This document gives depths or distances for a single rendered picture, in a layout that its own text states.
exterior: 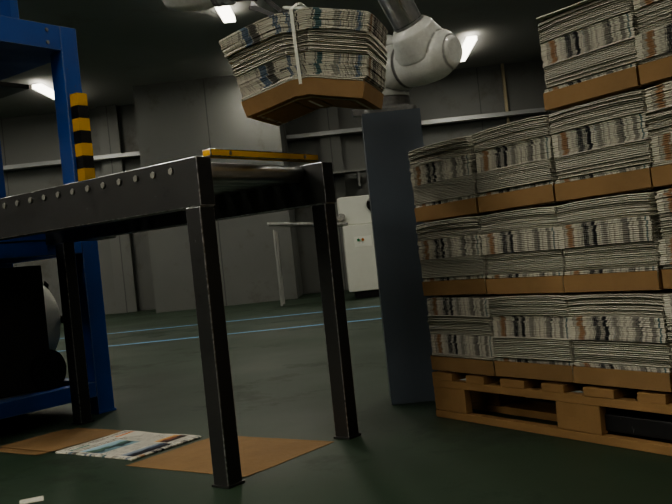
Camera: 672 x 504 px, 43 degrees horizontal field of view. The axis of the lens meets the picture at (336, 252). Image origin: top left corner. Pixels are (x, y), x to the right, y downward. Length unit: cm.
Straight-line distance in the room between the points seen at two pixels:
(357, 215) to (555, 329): 781
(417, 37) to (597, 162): 94
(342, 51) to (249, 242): 943
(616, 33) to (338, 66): 68
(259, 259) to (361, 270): 214
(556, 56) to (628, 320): 67
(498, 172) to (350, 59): 50
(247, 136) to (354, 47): 949
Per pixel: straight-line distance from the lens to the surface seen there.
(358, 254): 986
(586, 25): 217
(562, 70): 221
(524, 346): 235
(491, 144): 238
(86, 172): 352
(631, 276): 208
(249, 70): 232
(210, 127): 1180
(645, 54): 205
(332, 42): 226
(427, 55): 285
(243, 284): 1161
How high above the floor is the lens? 53
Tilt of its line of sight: level
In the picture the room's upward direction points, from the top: 6 degrees counter-clockwise
